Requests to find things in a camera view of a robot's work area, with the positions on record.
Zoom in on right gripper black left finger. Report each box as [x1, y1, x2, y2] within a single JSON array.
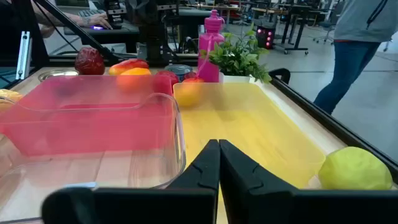
[[41, 139, 221, 224]]

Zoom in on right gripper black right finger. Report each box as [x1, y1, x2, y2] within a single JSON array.
[[219, 139, 398, 224]]

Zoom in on yellow-green round fruit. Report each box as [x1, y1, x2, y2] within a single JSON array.
[[317, 146, 394, 191]]

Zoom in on red orange mango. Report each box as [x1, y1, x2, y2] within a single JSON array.
[[108, 58, 150, 77], [174, 77, 206, 108]]

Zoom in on red round fruit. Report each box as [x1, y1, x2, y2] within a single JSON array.
[[152, 70, 180, 96]]

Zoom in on orange yellow mango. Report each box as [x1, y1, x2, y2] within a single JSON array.
[[116, 67, 153, 93]]

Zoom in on pink water bottle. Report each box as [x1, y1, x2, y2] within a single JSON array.
[[197, 9, 226, 84]]

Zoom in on person's forearm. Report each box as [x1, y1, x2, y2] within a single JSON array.
[[30, 1, 94, 27]]

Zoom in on clear plastic container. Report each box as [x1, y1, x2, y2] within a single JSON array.
[[0, 92, 187, 223]]

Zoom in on yellow translucent plastic tray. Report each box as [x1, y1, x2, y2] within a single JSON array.
[[172, 81, 326, 224]]

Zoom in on red translucent plastic tray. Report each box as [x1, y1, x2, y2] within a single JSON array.
[[0, 74, 180, 156]]

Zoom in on small green potted plant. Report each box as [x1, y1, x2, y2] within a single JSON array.
[[198, 23, 273, 84]]

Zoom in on person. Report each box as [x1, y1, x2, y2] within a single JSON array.
[[313, 0, 398, 115]]

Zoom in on computer tower with red lights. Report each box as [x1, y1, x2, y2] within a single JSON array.
[[256, 26, 277, 50]]

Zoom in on dark red apple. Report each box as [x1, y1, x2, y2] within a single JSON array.
[[73, 47, 106, 76]]

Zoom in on black office desk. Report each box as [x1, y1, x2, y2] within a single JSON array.
[[250, 4, 313, 56]]

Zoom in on computer desk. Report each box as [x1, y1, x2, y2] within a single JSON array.
[[63, 20, 141, 54]]

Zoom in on office chair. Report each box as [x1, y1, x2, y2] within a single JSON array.
[[313, 0, 346, 44]]

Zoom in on person's hand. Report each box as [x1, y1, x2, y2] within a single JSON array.
[[88, 12, 113, 31]]

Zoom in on black keyboard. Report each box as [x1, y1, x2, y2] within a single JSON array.
[[77, 9, 106, 18]]

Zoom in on black aluminium table frame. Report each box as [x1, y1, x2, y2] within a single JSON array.
[[32, 0, 398, 184]]

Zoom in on black frame handle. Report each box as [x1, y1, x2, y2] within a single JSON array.
[[269, 68, 292, 85]]

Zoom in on silver aluminium profile post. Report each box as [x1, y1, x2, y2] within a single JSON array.
[[15, 30, 32, 80]]

